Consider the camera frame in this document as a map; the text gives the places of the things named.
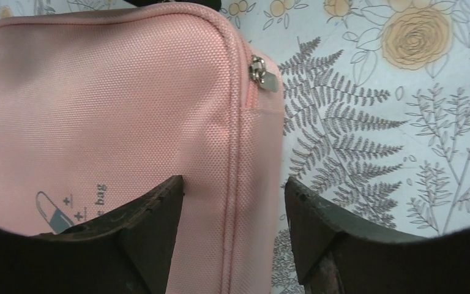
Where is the pink medicine kit case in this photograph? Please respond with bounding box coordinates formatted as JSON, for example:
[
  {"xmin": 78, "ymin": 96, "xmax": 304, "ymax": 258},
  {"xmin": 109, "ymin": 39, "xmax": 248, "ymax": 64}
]
[{"xmin": 0, "ymin": 2, "xmax": 284, "ymax": 293}]

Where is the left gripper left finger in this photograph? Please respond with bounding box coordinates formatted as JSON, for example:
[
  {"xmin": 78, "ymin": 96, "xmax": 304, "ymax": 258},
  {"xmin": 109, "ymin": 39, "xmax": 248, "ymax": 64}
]
[{"xmin": 0, "ymin": 175, "xmax": 184, "ymax": 293}]

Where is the floral table mat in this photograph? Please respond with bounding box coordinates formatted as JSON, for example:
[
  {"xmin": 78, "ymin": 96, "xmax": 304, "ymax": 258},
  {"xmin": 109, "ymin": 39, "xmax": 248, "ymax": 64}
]
[{"xmin": 0, "ymin": 1, "xmax": 470, "ymax": 293}]

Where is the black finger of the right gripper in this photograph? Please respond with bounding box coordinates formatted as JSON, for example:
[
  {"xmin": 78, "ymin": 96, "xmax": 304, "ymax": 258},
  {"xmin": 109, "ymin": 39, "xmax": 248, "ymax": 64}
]
[{"xmin": 123, "ymin": 0, "xmax": 223, "ymax": 12}]

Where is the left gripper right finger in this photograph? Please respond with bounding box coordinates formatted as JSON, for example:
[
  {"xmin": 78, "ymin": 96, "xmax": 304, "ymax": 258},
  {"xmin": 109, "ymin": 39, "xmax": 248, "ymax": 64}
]
[{"xmin": 285, "ymin": 178, "xmax": 470, "ymax": 293}]

